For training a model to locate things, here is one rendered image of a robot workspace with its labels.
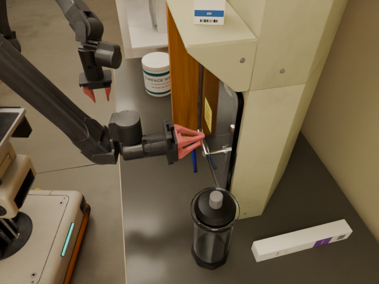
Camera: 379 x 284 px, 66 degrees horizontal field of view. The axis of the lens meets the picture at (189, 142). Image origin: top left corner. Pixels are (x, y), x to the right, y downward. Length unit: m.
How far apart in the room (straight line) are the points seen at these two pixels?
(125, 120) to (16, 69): 0.22
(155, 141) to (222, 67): 0.28
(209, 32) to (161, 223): 0.58
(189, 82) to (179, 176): 0.31
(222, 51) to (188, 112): 0.57
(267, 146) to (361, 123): 0.40
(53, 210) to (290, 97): 1.52
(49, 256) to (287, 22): 1.52
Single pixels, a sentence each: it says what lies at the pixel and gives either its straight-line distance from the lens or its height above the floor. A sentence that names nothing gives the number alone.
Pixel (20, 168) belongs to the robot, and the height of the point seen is 0.80.
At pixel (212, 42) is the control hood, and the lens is 0.47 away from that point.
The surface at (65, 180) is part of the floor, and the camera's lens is 2.34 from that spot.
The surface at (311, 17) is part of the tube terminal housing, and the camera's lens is 0.52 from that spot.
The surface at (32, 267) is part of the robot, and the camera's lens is 1.72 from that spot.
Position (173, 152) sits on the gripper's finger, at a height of 1.20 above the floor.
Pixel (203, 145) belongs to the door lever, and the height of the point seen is 1.21.
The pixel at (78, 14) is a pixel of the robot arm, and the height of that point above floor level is 1.39.
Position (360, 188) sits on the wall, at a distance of 1.06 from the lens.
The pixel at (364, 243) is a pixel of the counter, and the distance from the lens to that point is 0.99.
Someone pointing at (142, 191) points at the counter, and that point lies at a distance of 0.96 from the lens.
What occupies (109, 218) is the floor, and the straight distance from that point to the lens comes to 2.05.
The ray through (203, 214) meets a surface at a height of 1.18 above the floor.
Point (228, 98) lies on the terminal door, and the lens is 0.62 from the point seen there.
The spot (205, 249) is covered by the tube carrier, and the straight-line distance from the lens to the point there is 0.74.
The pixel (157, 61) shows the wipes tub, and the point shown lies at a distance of 1.27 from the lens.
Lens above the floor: 1.72
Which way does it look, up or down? 46 degrees down
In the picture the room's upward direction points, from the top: straight up
